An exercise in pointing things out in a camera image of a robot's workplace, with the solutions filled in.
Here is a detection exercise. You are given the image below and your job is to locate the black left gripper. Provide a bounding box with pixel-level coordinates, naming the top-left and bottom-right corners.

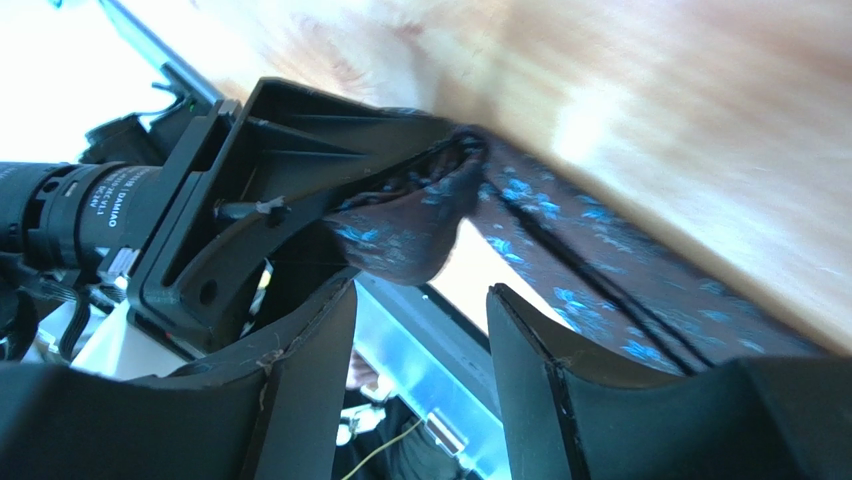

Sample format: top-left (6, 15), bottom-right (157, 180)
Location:
top-left (1, 77), bottom-right (454, 353)

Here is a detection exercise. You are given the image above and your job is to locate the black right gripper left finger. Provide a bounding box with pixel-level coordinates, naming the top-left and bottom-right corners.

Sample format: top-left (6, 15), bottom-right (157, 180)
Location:
top-left (1, 269), bottom-right (357, 479)

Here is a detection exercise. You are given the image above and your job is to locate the dark floral necktie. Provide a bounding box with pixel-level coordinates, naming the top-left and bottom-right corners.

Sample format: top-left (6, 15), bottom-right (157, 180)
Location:
top-left (324, 123), bottom-right (827, 375)

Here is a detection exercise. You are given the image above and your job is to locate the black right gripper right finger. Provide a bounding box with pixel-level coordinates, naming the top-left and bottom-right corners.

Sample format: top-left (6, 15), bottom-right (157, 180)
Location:
top-left (487, 284), bottom-right (851, 479)

